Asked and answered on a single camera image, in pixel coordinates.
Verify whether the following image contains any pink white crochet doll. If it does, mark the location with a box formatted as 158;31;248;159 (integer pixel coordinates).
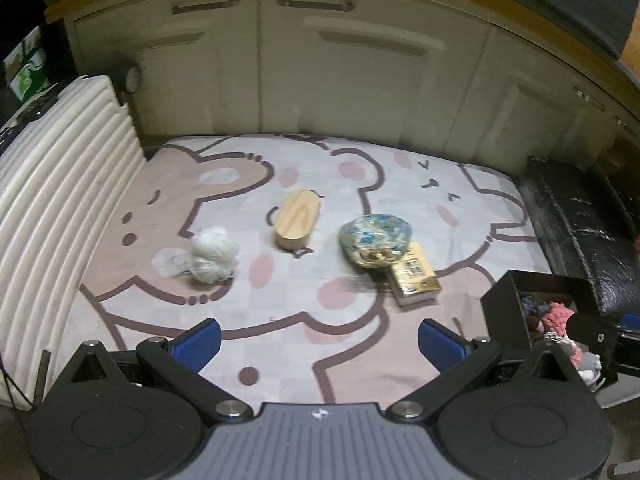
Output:
542;301;584;370

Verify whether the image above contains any yellow tissue pack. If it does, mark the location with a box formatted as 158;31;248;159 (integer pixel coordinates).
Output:
387;242;442;307

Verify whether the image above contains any white yarn ball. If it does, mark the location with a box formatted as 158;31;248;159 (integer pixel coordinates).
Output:
189;226;240;285

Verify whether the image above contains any blue floral silk pouch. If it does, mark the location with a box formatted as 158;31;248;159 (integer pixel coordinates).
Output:
337;214;413;269

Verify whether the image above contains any oval wooden block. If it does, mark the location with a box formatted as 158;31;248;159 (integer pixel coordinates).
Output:
273;190;321;252

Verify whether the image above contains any black storage box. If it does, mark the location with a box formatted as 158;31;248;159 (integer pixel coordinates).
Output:
480;268;618;388

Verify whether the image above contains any brown blue yarn bundle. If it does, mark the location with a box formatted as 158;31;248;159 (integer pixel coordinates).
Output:
520;295;551;334

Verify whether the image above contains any black wrapped cushion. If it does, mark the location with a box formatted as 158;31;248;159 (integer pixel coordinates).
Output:
518;157;639;320

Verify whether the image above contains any cartoon bear bed sheet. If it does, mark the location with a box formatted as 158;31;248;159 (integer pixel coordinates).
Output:
58;134;549;405

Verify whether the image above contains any beige cabinet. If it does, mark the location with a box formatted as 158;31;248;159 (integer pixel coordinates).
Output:
48;0;639;172

